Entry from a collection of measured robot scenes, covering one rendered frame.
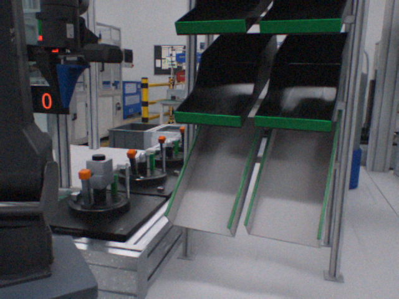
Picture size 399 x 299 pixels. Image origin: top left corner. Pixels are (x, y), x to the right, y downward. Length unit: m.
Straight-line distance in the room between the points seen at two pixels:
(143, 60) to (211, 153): 11.42
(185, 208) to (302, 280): 0.29
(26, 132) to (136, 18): 11.99
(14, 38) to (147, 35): 11.79
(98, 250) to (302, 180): 0.41
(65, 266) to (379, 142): 1.60
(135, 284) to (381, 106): 1.41
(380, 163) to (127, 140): 1.76
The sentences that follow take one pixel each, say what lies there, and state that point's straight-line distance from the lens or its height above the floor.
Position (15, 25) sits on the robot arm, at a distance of 0.43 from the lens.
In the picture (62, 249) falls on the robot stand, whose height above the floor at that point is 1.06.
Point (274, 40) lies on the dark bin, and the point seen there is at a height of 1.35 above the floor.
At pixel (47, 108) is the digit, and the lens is 1.06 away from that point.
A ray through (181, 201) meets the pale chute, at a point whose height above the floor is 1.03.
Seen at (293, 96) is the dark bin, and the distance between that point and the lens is 0.80.
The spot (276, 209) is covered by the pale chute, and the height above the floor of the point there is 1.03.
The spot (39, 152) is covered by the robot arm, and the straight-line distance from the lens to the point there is 0.44.
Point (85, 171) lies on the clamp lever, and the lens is 0.84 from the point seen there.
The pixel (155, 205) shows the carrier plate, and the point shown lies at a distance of 0.93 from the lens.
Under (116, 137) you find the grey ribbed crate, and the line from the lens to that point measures 2.95.
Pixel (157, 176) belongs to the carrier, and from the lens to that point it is 1.10.
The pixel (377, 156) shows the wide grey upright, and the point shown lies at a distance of 1.90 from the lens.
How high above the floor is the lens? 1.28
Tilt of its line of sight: 12 degrees down
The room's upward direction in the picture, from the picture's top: 1 degrees clockwise
